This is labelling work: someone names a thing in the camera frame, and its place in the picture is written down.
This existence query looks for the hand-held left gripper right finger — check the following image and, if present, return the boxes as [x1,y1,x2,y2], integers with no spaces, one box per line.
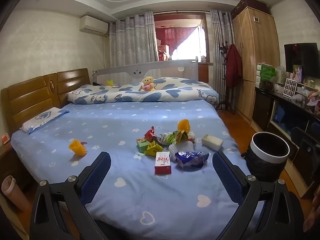
[212,151,304,240]

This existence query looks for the wooden wardrobe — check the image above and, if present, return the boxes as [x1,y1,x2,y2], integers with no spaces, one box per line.
[232,7,280,125]

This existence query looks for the pile of folded clothes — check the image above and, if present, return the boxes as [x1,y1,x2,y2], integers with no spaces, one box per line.
[306,90,320,115]

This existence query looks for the grey bed guard rail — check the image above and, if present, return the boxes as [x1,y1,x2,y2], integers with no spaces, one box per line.
[96,60,199,85]

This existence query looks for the white air conditioner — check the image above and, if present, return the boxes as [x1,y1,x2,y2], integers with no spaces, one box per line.
[79,15,108,35]

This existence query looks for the red snack wrapper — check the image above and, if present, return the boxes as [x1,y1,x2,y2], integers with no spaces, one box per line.
[144,126,157,142]

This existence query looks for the yellow teddy bear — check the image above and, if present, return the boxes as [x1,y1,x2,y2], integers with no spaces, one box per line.
[139,76,156,92]

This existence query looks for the white round bin black liner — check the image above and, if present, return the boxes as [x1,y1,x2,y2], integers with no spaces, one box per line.
[246,131,290,182]

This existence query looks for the stack of green tissue packs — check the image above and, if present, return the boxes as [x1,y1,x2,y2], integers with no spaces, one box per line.
[256,64,275,88]

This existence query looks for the black flat television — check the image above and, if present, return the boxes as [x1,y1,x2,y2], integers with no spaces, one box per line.
[284,43,319,77]

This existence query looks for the wooden headboard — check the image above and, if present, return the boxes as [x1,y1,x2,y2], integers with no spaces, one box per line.
[0,68,91,133]

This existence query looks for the black photo sheet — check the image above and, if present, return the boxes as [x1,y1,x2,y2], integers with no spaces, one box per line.
[282,78,298,97]

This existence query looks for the red jacket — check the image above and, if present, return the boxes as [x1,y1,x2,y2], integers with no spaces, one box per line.
[225,44,243,88]

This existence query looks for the framed photo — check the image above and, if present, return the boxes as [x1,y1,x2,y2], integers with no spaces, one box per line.
[292,65,304,83]

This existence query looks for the white plastic bag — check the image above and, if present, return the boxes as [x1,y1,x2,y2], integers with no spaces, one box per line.
[156,133,173,145]

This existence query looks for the black glossy cabinet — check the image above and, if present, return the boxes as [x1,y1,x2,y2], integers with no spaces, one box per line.
[251,86,320,188]

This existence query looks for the wooden nightstand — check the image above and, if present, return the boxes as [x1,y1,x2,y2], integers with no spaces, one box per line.
[0,132,28,190]

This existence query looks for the green small carton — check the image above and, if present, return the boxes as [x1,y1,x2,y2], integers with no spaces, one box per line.
[136,138,150,153]

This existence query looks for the white foam fruit net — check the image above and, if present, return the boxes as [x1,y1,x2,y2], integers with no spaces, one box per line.
[169,140,195,160]

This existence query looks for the person's right hand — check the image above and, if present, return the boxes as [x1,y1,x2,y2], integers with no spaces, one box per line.
[303,187,320,233]

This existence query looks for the clear plastic jar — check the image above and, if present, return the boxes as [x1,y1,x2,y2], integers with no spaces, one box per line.
[275,66,288,85]

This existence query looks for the red gift boxes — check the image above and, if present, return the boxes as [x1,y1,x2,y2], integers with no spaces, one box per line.
[157,45,170,60]

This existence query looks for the white foam block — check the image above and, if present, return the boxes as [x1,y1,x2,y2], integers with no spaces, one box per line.
[201,134,224,151]

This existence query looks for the wooden windowsill cabinet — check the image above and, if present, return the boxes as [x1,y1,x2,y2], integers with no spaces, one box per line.
[199,64,209,83]

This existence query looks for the blue heart print duvet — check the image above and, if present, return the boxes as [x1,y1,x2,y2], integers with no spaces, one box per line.
[66,77,220,107]

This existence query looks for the dark brown suitcase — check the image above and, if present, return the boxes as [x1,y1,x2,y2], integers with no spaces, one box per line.
[231,0,272,19]

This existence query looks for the small blue heart pillow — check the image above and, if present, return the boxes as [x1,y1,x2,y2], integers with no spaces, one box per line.
[20,107,70,134]

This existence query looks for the red lace curtain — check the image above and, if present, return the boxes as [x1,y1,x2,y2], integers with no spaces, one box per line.
[155,26,200,55]

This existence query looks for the green yellow snack packet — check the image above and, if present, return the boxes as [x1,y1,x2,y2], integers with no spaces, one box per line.
[166,130,189,144]

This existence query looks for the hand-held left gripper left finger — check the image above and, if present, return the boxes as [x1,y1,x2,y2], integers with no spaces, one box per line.
[29,151,112,240]

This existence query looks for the yellow spiky ball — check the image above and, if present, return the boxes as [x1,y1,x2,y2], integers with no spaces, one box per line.
[177,120,192,132]
[69,140,87,157]

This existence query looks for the dark wooden coat rack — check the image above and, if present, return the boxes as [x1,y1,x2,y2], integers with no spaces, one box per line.
[219,41,237,114]

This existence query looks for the red and white box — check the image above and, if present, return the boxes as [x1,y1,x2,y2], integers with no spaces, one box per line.
[154,151,172,175]

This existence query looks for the blue plastic wrapper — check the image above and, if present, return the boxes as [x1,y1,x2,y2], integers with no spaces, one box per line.
[174,151,210,169]

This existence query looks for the grey patterned curtain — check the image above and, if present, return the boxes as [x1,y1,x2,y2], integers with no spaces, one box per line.
[210,9,235,110]
[109,11,158,68]

